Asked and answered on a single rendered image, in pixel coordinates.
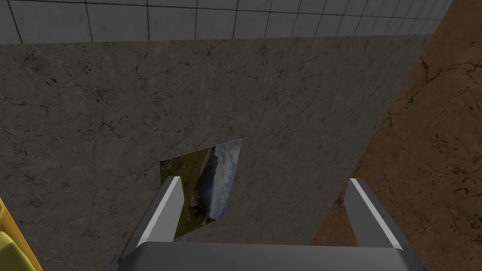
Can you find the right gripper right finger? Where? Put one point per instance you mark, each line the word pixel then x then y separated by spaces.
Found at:
pixel 367 216

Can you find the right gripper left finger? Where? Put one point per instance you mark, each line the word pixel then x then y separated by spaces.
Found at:
pixel 162 214

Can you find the landscape picture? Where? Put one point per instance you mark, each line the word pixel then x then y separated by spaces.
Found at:
pixel 205 184

